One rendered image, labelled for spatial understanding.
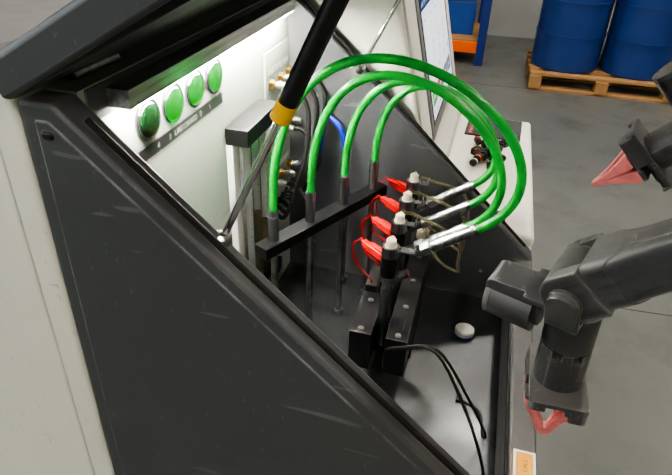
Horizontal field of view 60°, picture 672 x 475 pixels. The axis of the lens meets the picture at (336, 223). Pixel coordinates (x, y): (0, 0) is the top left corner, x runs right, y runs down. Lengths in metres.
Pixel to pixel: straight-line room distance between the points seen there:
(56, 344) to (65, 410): 0.12
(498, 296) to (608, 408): 1.75
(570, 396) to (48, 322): 0.62
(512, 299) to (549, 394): 0.12
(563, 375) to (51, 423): 0.68
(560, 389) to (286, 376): 0.32
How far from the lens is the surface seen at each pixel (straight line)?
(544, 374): 0.74
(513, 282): 0.70
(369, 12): 1.18
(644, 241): 0.58
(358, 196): 1.14
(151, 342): 0.72
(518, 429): 0.95
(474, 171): 1.56
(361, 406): 0.66
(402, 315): 1.04
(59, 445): 0.98
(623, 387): 2.54
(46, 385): 0.89
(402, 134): 1.19
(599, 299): 0.62
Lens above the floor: 1.65
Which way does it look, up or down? 32 degrees down
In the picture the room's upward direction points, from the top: 2 degrees clockwise
